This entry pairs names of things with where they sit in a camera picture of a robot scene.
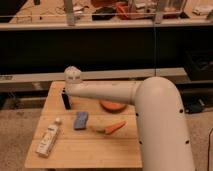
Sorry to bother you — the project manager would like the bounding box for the black object on shelf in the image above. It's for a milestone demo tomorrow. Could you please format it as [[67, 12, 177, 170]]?
[[92, 7, 116, 21]]

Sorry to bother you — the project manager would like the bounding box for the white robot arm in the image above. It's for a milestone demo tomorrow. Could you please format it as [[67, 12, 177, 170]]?
[[64, 66, 196, 171]]

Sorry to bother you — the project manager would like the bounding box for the black standing eraser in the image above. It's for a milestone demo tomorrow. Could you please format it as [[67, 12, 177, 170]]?
[[61, 89, 71, 110]]

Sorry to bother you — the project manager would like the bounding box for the black floor cable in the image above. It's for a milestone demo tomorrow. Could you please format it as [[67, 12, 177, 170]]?
[[205, 128, 213, 171]]

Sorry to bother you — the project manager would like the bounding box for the orange tool on shelf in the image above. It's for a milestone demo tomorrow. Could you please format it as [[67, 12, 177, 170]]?
[[115, 1, 148, 20]]

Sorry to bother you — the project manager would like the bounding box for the black box on floor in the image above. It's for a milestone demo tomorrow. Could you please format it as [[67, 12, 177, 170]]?
[[184, 99, 204, 114]]

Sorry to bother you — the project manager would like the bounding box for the orange carrot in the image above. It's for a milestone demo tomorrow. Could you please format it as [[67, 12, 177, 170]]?
[[97, 121, 126, 135]]

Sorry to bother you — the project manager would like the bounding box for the wooden table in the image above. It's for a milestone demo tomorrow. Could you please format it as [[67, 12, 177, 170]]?
[[25, 81, 142, 169]]

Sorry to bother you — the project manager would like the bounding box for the orange bowl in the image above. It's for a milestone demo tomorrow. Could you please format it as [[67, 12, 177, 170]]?
[[99, 100, 127, 112]]

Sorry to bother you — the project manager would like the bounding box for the white lotion bottle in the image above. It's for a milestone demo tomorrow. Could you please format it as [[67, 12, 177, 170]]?
[[36, 118, 62, 157]]

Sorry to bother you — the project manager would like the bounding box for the blue sponge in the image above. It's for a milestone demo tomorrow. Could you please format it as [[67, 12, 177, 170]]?
[[73, 111, 88, 130]]

